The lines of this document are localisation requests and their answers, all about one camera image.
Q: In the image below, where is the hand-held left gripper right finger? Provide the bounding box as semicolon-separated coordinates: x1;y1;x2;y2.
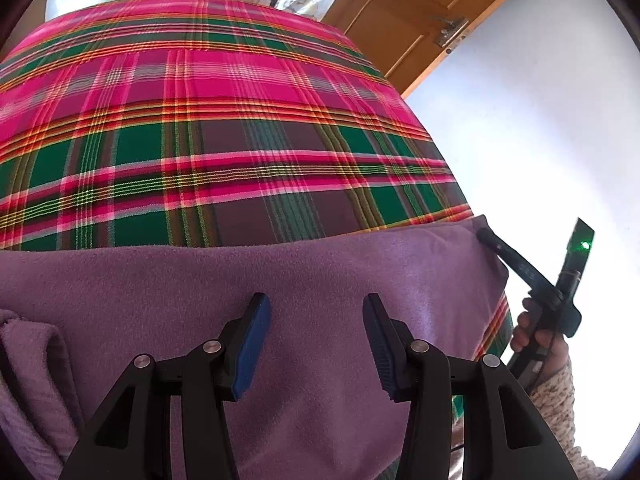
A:
362;293;581;480

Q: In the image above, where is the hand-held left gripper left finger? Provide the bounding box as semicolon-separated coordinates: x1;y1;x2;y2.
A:
59;292;272;480

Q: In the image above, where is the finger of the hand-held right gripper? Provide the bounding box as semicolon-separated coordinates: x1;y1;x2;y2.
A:
476;227;551;306

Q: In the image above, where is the purple fleece garment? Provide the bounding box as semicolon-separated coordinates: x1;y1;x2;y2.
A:
0;214;511;480

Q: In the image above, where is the person's right hand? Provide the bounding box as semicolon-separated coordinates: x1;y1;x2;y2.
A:
510;297;572;383

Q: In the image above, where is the light purple knit garment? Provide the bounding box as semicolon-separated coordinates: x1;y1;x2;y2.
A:
0;308;88;466

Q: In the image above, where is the metal door lock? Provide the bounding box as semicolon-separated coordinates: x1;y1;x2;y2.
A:
432;15;471;53

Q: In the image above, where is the pink green plaid bed blanket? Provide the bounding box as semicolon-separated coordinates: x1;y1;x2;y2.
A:
0;0;515;363

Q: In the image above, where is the wooden door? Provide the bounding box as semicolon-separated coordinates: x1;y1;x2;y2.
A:
320;0;551;98

